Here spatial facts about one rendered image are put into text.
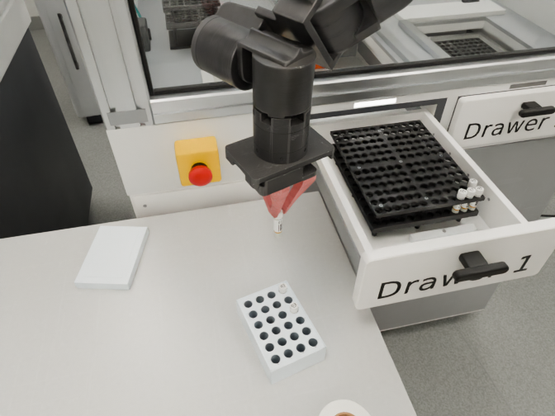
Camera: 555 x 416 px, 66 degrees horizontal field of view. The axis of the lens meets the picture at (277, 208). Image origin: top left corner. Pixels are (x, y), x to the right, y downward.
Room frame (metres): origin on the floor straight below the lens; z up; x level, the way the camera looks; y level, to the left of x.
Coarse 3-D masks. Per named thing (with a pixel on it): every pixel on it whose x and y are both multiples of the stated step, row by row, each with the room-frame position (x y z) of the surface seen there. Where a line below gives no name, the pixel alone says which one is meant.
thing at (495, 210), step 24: (336, 120) 0.70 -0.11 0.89; (360, 120) 0.70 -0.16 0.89; (384, 120) 0.71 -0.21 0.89; (408, 120) 0.73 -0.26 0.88; (432, 120) 0.70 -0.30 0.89; (456, 144) 0.62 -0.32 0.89; (336, 168) 0.63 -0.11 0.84; (480, 168) 0.56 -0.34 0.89; (336, 192) 0.50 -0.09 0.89; (336, 216) 0.48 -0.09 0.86; (360, 216) 0.50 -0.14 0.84; (480, 216) 0.50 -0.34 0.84; (504, 216) 0.46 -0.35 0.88; (360, 240) 0.40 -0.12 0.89; (384, 240) 0.45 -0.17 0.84; (408, 240) 0.45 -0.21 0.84
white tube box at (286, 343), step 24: (288, 288) 0.38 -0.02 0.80; (240, 312) 0.35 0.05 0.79; (264, 312) 0.35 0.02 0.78; (288, 312) 0.34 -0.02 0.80; (264, 336) 0.31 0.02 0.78; (288, 336) 0.30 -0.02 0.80; (312, 336) 0.30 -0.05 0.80; (264, 360) 0.27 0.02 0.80; (288, 360) 0.27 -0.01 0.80; (312, 360) 0.28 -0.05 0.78
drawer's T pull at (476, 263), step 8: (464, 256) 0.35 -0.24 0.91; (472, 256) 0.35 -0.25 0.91; (480, 256) 0.35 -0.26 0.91; (464, 264) 0.34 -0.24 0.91; (472, 264) 0.34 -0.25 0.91; (480, 264) 0.34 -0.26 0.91; (488, 264) 0.34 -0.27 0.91; (496, 264) 0.34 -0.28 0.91; (504, 264) 0.34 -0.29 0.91; (456, 272) 0.33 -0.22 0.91; (464, 272) 0.33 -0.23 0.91; (472, 272) 0.33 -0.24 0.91; (480, 272) 0.33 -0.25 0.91; (488, 272) 0.33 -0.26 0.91; (496, 272) 0.33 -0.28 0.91; (504, 272) 0.33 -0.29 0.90; (456, 280) 0.32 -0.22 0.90; (464, 280) 0.32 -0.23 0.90
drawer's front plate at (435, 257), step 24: (432, 240) 0.37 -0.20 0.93; (456, 240) 0.37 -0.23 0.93; (480, 240) 0.37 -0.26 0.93; (504, 240) 0.37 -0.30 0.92; (528, 240) 0.38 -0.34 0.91; (552, 240) 0.39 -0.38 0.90; (360, 264) 0.34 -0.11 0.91; (384, 264) 0.34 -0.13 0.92; (408, 264) 0.34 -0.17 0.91; (432, 264) 0.35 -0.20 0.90; (456, 264) 0.36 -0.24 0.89; (528, 264) 0.39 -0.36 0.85; (360, 288) 0.33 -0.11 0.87; (384, 288) 0.34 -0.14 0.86; (456, 288) 0.36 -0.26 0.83
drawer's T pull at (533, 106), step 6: (528, 102) 0.74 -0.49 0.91; (534, 102) 0.74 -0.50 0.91; (528, 108) 0.72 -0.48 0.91; (534, 108) 0.71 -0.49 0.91; (540, 108) 0.71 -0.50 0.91; (546, 108) 0.71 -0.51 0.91; (552, 108) 0.72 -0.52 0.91; (522, 114) 0.70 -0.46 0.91; (528, 114) 0.70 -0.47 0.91; (534, 114) 0.71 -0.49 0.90; (540, 114) 0.71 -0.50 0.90; (546, 114) 0.71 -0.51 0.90
